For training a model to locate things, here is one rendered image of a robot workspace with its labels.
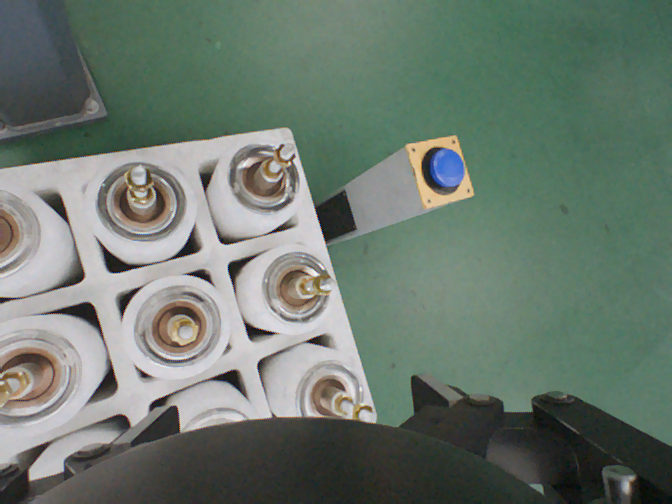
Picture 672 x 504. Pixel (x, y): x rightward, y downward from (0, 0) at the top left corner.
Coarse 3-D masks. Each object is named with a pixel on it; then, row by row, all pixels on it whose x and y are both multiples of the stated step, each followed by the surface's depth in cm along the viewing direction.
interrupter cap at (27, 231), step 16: (0, 192) 32; (0, 208) 32; (16, 208) 33; (0, 224) 32; (16, 224) 33; (32, 224) 33; (0, 240) 32; (16, 240) 32; (32, 240) 33; (0, 256) 32; (16, 256) 32; (32, 256) 33; (0, 272) 32; (16, 272) 32
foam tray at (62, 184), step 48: (192, 144) 46; (48, 192) 41; (96, 240) 41; (192, 240) 53; (288, 240) 50; (96, 288) 41; (336, 288) 51; (240, 336) 46; (288, 336) 48; (336, 336) 50; (144, 384) 41; (192, 384) 43; (240, 384) 49; (48, 432) 38
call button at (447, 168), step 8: (440, 152) 42; (448, 152) 42; (456, 152) 43; (432, 160) 42; (440, 160) 41; (448, 160) 42; (456, 160) 42; (432, 168) 41; (440, 168) 41; (448, 168) 42; (456, 168) 42; (464, 168) 43; (432, 176) 42; (440, 176) 41; (448, 176) 42; (456, 176) 42; (440, 184) 42; (448, 184) 42; (456, 184) 42
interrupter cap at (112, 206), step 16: (112, 176) 36; (160, 176) 37; (96, 192) 35; (112, 192) 36; (160, 192) 37; (176, 192) 38; (96, 208) 35; (112, 208) 35; (128, 208) 36; (160, 208) 37; (176, 208) 38; (112, 224) 35; (128, 224) 36; (144, 224) 36; (160, 224) 37; (176, 224) 37; (128, 240) 36; (144, 240) 36; (160, 240) 37
